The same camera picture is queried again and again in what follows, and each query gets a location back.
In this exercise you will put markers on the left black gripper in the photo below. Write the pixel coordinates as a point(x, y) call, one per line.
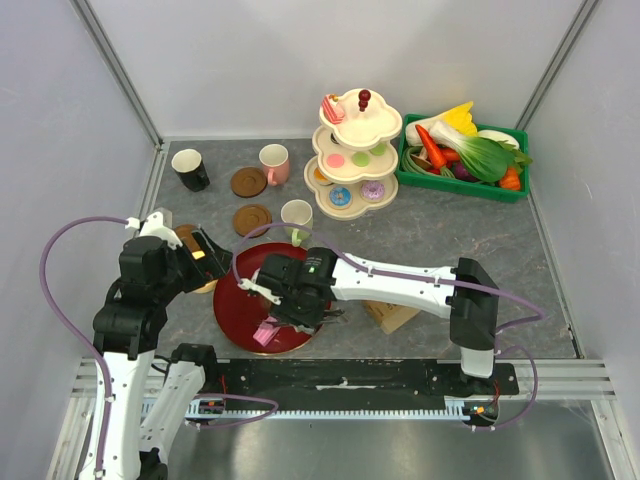
point(207, 267)

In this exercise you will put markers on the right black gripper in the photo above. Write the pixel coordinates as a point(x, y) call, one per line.
point(284, 314)

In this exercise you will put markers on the metal serving tongs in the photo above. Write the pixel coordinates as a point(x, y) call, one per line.
point(336, 316)

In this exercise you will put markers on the pink layered cake slice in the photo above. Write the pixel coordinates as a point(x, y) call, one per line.
point(265, 333)

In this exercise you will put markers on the light green mug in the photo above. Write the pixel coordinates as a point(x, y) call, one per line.
point(298, 216)

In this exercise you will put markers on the black mug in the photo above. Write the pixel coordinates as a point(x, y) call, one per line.
point(189, 166)

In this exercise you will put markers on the blue white orange donut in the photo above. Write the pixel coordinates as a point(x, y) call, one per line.
point(340, 197)

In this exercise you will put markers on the orange glazed donut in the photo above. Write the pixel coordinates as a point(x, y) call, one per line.
point(320, 178)

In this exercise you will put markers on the pink mug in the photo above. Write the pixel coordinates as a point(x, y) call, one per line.
point(275, 162)

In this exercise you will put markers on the purple sprinkled donut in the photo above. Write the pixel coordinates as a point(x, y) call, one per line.
point(372, 191)

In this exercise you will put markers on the pink sandwich cookie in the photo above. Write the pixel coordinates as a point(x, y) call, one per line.
point(335, 161)

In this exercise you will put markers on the green sandwich cookie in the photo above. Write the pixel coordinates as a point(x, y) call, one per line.
point(360, 159)
point(378, 150)

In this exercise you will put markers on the red layered cake slice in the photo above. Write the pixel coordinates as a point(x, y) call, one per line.
point(332, 109)

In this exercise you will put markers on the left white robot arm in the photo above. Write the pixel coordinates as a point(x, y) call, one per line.
point(125, 442)

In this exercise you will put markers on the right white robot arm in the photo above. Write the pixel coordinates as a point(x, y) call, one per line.
point(465, 295)

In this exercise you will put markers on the brown wooden coaster left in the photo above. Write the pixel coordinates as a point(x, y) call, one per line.
point(185, 234)

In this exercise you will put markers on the brown wooden coaster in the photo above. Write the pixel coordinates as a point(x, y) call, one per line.
point(185, 234)
point(249, 218)
point(248, 182)

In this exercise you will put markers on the brown wooden coaster near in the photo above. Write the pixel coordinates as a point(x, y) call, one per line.
point(249, 218)

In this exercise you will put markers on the dark red round tray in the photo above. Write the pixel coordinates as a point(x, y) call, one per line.
point(239, 313)

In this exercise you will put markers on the brown wooden coaster far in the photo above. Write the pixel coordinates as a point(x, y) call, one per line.
point(248, 182)

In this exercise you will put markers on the wooden block with label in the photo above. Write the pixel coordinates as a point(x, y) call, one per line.
point(389, 317)

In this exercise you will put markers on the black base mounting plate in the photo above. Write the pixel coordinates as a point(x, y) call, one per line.
point(340, 385)

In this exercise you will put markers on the cream three-tier dessert stand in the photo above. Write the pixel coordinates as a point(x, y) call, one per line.
point(353, 168)

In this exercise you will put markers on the toy purple eggplant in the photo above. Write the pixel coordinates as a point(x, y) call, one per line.
point(461, 173)

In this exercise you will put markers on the green plastic vegetable crate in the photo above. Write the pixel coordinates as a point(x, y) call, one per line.
point(407, 176)

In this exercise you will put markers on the toy bok choy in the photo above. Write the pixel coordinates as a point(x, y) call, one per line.
point(485, 159)

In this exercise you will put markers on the toy yellow corn cabbage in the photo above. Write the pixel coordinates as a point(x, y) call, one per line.
point(460, 118)

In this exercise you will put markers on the small orange toy carrot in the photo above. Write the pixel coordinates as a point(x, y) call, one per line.
point(511, 180)

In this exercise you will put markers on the toy white radish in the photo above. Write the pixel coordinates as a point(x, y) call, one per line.
point(500, 137)

